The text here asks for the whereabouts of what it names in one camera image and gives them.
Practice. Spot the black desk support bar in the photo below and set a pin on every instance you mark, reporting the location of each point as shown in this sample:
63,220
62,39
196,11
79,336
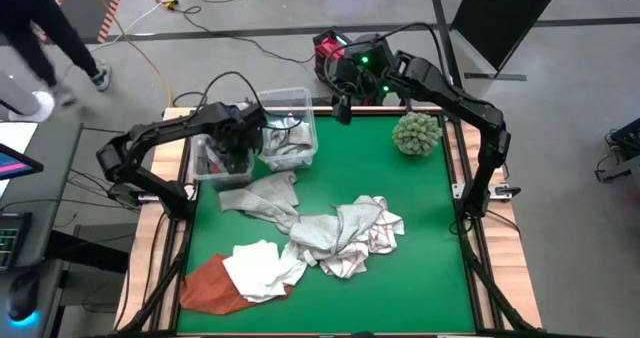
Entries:
90,258

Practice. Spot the black standing panel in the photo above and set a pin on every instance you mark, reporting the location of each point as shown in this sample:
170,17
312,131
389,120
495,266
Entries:
500,13

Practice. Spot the black computer mouse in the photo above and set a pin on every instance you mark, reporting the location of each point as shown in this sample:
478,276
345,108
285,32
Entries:
22,295

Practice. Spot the light grey waffle towel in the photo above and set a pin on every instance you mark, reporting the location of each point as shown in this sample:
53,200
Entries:
320,230
260,198

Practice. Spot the white paper sheet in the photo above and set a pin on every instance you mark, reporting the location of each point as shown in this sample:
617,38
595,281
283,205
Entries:
17,135

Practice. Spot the grey desk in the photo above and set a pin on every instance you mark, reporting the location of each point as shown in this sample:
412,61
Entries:
45,178

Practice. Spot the green fuzzy chenille ball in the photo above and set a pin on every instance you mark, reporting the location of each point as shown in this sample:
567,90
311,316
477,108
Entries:
417,133

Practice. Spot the backlit black keyboard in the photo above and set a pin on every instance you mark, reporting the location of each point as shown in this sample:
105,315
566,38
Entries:
10,240

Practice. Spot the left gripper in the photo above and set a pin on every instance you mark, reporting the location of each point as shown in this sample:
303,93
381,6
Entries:
237,130

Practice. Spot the dark orange-striped floor mat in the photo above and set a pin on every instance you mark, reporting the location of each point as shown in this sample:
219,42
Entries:
85,3

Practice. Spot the metal table edge rail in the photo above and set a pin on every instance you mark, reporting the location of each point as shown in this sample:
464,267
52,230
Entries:
375,109

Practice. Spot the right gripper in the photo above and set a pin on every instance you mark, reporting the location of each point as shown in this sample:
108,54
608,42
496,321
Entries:
360,73

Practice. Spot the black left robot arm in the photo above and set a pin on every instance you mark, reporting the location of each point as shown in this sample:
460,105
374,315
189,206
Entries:
150,130

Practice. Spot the monitor with pink screen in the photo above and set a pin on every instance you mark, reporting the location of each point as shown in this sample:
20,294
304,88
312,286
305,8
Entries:
15,165

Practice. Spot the green table mat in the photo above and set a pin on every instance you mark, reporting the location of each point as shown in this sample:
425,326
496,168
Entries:
400,288

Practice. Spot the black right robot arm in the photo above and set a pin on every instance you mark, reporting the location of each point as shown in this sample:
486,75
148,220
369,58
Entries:
450,95

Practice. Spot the person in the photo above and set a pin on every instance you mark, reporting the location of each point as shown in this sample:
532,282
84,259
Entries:
30,8

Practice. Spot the clear plastic bin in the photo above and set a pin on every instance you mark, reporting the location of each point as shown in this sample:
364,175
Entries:
200,178
300,103

